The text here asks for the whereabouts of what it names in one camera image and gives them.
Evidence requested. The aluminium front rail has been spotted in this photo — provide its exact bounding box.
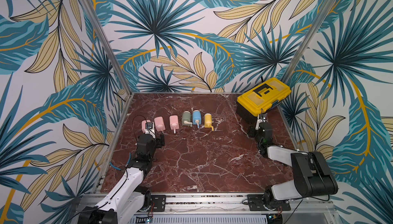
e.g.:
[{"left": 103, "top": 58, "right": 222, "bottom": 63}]
[{"left": 70, "top": 193, "right": 342, "bottom": 224}]

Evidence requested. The pink sharpener back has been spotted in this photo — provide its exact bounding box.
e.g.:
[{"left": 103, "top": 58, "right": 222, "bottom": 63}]
[{"left": 169, "top": 115, "right": 179, "bottom": 134}]

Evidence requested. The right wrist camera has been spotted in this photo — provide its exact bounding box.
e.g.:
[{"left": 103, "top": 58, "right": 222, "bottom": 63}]
[{"left": 255, "top": 113, "right": 267, "bottom": 130}]

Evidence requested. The yellow pencil sharpener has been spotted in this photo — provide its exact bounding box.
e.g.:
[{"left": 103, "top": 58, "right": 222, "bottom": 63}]
[{"left": 204, "top": 113, "right": 214, "bottom": 131}]

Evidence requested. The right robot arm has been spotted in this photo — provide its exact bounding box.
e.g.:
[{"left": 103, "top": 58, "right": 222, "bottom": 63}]
[{"left": 247, "top": 123, "right": 338, "bottom": 204}]

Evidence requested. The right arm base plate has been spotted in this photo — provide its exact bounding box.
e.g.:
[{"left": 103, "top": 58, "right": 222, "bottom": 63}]
[{"left": 246, "top": 194, "right": 291, "bottom": 211}]

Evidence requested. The blue pencil sharpener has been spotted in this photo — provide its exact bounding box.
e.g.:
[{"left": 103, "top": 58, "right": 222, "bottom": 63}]
[{"left": 192, "top": 110, "right": 202, "bottom": 129}]

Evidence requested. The pink sharpener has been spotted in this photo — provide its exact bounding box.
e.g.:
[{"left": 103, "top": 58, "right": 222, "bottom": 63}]
[
  {"left": 169, "top": 115, "right": 179, "bottom": 134},
  {"left": 154, "top": 116, "right": 166, "bottom": 132},
  {"left": 141, "top": 119, "right": 150, "bottom": 133}
]

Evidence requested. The green pencil sharpener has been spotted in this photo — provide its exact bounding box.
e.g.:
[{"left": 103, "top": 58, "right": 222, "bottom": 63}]
[{"left": 182, "top": 111, "right": 193, "bottom": 127}]

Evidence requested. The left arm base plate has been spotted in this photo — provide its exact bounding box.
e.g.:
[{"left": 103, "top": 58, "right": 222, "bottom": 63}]
[{"left": 139, "top": 195, "right": 166, "bottom": 212}]

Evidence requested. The yellow black toolbox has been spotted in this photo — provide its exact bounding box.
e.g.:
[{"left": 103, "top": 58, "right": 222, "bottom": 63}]
[{"left": 236, "top": 77, "right": 292, "bottom": 124}]

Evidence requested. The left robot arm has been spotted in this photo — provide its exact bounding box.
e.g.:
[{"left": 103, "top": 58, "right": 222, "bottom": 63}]
[{"left": 77, "top": 132, "right": 165, "bottom": 224}]

